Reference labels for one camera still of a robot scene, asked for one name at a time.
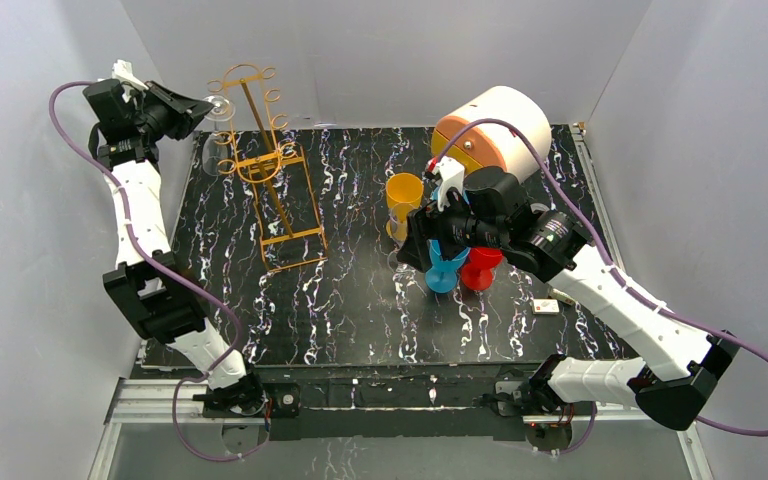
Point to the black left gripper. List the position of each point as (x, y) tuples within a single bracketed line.
[(168, 110)]

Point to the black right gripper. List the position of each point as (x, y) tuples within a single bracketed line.
[(430, 225)]

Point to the blue plastic wine glass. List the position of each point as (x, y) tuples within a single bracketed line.
[(443, 275)]

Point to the clear wine glass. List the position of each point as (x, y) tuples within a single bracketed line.
[(218, 132), (397, 229)]

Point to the red plastic wine glass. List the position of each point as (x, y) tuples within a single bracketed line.
[(478, 272)]

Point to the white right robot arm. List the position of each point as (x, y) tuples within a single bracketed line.
[(676, 368)]

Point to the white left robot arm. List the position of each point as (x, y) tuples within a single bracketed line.
[(147, 285)]

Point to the orange plastic wine glass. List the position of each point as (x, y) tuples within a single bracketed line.
[(404, 187)]

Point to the black marble table mat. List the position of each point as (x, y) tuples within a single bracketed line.
[(340, 298)]

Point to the round drawer cabinet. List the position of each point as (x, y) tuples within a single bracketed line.
[(490, 144)]

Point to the small white box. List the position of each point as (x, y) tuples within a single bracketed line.
[(545, 307)]

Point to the cream rectangular box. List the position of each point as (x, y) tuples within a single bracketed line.
[(562, 297)]

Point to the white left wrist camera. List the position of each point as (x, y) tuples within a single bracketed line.
[(122, 71)]

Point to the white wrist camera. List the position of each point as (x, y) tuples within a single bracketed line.
[(122, 71), (447, 173)]

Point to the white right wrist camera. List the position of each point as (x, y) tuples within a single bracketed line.
[(447, 173)]

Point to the gold wire wine glass rack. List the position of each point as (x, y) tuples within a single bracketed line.
[(291, 232)]

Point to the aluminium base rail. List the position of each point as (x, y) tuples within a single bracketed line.
[(141, 441)]

